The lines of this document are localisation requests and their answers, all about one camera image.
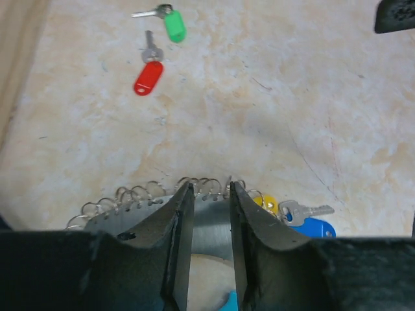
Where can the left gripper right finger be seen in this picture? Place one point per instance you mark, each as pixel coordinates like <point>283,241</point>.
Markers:
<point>278,268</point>

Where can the key with green tag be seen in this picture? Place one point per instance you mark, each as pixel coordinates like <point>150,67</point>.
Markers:
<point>174,24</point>

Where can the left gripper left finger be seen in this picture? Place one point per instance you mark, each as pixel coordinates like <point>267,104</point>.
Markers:
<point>80,270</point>

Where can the key with yellow tag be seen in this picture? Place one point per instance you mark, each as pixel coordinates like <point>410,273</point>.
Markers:
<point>268,203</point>

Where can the key with blue tag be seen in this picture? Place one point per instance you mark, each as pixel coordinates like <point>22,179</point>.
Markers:
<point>303,219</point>

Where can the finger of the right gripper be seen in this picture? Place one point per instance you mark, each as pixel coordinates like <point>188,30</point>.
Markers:
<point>394,15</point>

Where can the key with red tag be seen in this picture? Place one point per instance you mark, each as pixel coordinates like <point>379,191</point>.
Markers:
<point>152,56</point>

